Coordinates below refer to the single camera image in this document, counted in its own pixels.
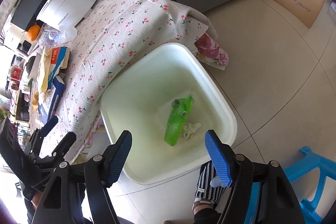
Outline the green snack bag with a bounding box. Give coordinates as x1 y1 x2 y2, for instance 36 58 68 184
164 95 194 146

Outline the orange tangerine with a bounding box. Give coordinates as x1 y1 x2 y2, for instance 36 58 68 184
26 24 41 42

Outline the blue plastic stool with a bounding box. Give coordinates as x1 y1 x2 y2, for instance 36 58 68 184
249 145 336 224

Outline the cherry print tablecloth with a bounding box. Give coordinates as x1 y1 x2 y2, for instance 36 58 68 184
26 0 219 162

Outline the blue white carton box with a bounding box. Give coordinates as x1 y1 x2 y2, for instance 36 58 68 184
38 75 65 125

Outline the white patterned paper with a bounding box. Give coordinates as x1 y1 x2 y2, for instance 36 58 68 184
181 123 202 140

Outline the orange white fish snack box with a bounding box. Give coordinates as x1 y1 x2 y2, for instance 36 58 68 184
37 47 70 93

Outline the white trash bin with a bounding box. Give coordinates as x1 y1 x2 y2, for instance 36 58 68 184
100 43 237 185

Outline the small clear plastic cup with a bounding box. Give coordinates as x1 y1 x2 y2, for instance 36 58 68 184
58 25 77 44

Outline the striped slipper foot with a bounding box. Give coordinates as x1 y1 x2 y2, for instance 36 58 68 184
193 161 226 215

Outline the yellow crumpled wrapper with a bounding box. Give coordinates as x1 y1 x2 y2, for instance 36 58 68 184
31 92 39 111

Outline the clear plastic water bottle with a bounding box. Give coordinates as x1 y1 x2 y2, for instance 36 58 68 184
38 28 60 48

